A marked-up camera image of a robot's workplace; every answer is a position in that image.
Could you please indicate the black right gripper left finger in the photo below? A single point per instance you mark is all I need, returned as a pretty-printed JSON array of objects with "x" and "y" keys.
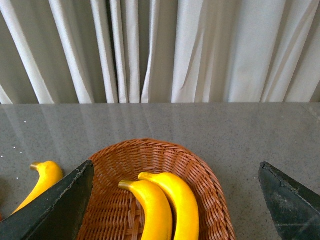
[{"x": 57, "y": 214}]

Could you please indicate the banana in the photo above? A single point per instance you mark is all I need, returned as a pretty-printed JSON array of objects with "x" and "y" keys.
[
  {"x": 50, "y": 173},
  {"x": 157, "y": 210},
  {"x": 182, "y": 201}
]

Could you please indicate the right wicker basket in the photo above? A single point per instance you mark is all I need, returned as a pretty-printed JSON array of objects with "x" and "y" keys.
[{"x": 115, "y": 214}]

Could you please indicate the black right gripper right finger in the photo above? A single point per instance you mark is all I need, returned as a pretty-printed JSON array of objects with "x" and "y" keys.
[{"x": 294, "y": 208}]

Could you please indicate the white pleated curtain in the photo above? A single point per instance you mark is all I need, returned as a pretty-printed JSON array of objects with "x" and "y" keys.
[{"x": 159, "y": 51}]

